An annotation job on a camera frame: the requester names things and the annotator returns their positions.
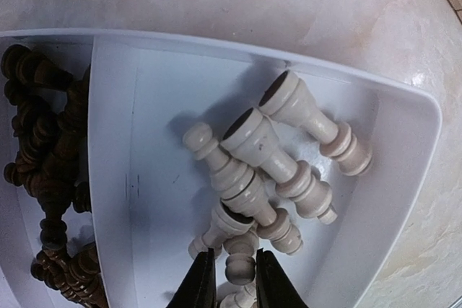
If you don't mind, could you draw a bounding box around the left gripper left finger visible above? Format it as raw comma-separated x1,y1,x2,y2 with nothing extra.
172,248,217,308

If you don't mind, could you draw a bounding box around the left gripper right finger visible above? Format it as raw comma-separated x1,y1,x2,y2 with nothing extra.
256,249,307,308

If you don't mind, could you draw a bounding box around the white chess pawn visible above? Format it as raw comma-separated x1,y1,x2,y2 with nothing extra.
225,253,256,286

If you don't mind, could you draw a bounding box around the white plastic tray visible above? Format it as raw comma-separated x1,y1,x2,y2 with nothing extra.
1,28,443,307

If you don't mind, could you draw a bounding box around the white chess pieces pile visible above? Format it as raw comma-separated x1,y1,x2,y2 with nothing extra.
187,199,261,308

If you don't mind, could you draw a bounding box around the white chess bishop lying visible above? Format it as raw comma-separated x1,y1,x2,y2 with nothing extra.
183,123,303,255

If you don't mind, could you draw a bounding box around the white chess king piece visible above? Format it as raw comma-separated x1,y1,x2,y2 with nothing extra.
221,107,338,224

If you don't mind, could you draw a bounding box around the white chess queen piece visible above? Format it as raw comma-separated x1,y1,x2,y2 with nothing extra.
258,70,372,176

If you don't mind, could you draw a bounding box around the dark chess pieces pile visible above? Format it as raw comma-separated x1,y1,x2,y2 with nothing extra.
1,44,108,307

